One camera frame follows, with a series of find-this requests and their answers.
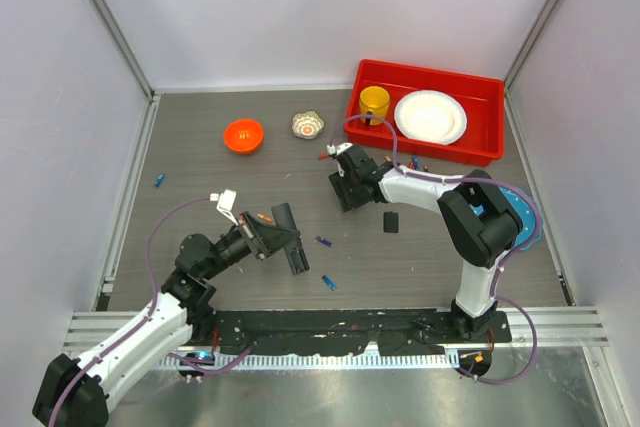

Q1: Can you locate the white paper plate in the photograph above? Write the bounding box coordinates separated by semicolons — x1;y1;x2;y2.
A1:
394;90;467;145

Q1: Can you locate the black battery cover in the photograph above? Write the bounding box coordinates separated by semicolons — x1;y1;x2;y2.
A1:
383;211;399;234

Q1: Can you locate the white slotted cable duct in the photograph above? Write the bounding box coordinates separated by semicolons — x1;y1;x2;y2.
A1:
154;351;460;371

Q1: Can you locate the blue battery far left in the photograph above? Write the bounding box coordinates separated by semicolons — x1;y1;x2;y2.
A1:
154;174;165;188

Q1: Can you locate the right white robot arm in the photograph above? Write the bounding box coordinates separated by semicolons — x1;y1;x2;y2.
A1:
327;142;524;342

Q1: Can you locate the red plastic bin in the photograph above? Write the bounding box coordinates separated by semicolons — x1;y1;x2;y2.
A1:
346;59;505;167

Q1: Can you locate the purple battery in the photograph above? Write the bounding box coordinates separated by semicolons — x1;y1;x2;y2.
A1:
315;235;333;247

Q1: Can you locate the small patterned bowl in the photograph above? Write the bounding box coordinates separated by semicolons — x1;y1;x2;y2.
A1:
291;110;325;140

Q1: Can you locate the orange bowl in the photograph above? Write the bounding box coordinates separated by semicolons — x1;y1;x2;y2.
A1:
223;119;264;155

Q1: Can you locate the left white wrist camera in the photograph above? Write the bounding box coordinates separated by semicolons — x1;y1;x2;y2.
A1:
209;189;238;225

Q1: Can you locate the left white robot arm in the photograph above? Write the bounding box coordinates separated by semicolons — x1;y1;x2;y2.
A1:
32;203;309;426

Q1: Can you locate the black remote control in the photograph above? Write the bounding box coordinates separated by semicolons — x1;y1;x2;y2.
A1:
271;203;310;275

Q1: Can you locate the blue battery near front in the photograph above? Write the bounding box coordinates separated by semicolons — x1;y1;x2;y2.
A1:
322;275;337;291

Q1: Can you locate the orange battery near left gripper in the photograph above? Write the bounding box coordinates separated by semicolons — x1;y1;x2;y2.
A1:
256;213;274;223

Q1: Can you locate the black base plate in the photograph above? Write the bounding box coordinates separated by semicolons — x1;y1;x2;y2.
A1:
189;308;512;357

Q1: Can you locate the yellow mug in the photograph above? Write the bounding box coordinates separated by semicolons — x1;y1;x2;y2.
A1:
359;85;391;126

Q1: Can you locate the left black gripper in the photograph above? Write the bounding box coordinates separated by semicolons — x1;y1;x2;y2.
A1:
201;211;299;280

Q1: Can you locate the blue polka dot plate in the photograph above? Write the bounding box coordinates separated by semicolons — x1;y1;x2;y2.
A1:
499;184;543;251

